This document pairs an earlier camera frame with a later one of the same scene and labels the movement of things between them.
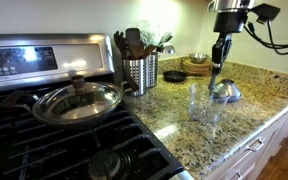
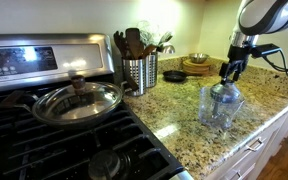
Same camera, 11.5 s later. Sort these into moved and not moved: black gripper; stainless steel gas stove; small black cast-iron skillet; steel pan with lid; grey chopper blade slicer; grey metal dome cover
Moved: black gripper; grey chopper blade slicer
Not moved: steel pan with lid; grey metal dome cover; stainless steel gas stove; small black cast-iron skillet
